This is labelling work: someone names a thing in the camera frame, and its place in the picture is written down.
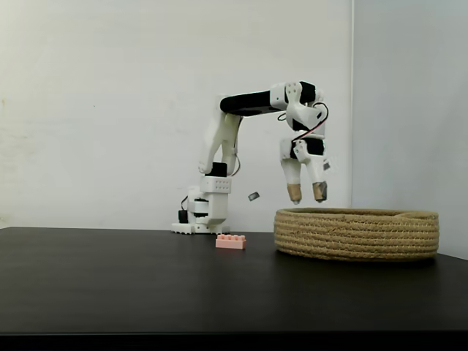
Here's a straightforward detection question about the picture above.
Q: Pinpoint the pink lego block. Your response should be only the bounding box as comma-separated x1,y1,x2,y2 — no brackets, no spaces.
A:
215,234,246,251

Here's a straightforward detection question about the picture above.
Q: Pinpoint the red black white servo cable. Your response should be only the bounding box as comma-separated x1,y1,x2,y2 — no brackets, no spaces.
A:
276,102,329,143

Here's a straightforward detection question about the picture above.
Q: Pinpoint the round woven rope basket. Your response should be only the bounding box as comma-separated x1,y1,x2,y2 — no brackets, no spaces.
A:
273,207,439,263

